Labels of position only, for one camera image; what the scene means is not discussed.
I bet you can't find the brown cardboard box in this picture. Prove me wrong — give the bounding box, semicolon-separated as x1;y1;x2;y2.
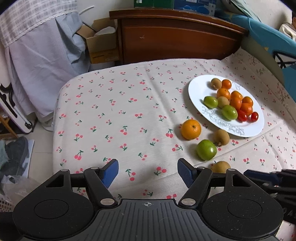
76;18;119;64

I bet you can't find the small red cherry tomato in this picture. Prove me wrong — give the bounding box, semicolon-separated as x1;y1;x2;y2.
251;111;259;122

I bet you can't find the green jujube fruit low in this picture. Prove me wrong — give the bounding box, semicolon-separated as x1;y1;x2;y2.
196;139;217;161

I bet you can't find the blue cardboard box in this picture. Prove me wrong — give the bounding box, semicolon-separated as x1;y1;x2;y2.
174;0;217;16

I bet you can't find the white oval plate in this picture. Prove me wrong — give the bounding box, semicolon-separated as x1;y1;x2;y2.
188;74;264;138

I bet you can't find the mandarin on plate front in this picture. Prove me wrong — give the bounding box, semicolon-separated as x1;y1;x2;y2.
230;91;243;109

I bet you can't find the large red cherry tomato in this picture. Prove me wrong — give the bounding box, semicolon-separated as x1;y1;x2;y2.
237;109;247;122

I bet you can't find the checkered grey fabric cover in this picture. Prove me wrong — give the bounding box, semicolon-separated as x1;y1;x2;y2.
1;1;90;123

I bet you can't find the green jujube fruit small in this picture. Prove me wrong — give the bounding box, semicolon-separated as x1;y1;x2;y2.
203;96;218;109

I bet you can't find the mandarin on plate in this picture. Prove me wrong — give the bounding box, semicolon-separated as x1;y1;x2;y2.
230;91;243;109
242;96;253;106
222;79;232;90
216;88;231;100

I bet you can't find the mandarin on plate left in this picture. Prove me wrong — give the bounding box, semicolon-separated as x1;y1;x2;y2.
216;88;231;100

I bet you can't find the dark wooden headboard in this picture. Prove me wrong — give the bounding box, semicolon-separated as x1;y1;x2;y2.
109;9;248;65

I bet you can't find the mandarin on plate far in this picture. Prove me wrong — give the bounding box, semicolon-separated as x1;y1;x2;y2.
222;79;232;90

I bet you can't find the brown longan fruit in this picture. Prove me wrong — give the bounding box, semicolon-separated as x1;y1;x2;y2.
210;78;222;90
213;129;230;147
217;96;230;108
211;161;231;173

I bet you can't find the cherry print tablecloth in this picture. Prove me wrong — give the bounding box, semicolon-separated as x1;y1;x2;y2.
53;50;295;200

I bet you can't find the dark shoe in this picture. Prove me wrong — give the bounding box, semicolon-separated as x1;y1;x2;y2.
1;136;29;180

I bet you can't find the mandarin on plate right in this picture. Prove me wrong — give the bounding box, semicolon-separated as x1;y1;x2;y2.
242;96;253;106

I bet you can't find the green fruit carton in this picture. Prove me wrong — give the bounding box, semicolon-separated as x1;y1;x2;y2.
134;0;174;9

